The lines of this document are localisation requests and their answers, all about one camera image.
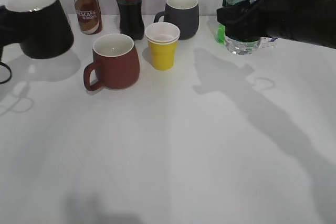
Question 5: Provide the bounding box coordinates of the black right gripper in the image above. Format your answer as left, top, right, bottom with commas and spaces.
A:
217, 0, 335, 48

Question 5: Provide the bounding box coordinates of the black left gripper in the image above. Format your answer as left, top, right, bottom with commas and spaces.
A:
1, 5, 25, 58

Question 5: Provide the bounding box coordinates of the black ceramic mug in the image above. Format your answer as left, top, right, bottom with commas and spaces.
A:
4, 0, 74, 59

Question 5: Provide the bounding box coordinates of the red ceramic mug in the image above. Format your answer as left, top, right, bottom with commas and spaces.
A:
83, 34, 140, 92

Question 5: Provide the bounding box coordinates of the dark grey ceramic mug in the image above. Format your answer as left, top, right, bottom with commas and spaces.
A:
154, 0, 199, 40

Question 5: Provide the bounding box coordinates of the Nescafe coffee bottle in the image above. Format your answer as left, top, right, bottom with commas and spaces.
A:
74, 0, 103, 35

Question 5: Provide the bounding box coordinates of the cola bottle red label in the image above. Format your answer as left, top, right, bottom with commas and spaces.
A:
116, 0, 144, 40

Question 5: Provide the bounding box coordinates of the yellow paper cup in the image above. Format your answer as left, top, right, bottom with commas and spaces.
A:
145, 22, 180, 71

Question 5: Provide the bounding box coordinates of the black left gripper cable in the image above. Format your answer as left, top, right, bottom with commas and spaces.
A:
0, 62, 13, 85

